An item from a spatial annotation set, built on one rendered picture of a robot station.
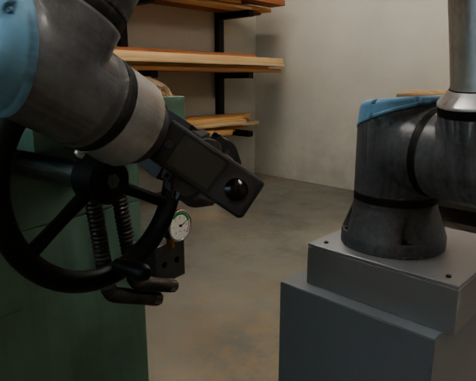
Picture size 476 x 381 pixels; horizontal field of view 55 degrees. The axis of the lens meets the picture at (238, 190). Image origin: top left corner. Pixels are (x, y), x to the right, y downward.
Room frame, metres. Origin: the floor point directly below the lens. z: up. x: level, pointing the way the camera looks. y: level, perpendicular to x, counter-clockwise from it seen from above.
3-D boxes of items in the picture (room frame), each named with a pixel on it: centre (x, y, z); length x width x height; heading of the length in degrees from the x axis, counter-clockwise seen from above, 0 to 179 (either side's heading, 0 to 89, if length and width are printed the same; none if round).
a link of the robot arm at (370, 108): (0.83, -0.30, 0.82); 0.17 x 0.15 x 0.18; 31
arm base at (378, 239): (0.84, -0.29, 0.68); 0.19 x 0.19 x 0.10
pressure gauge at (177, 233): (0.85, 0.12, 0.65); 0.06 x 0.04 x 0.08; 144
